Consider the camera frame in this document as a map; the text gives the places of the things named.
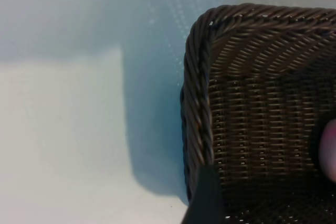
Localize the dark brown woven basket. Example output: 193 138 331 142
180 3 336 224

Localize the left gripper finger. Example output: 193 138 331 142
182 166 225 224

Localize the pink peach with green leaf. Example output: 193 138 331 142
318 121 336 178

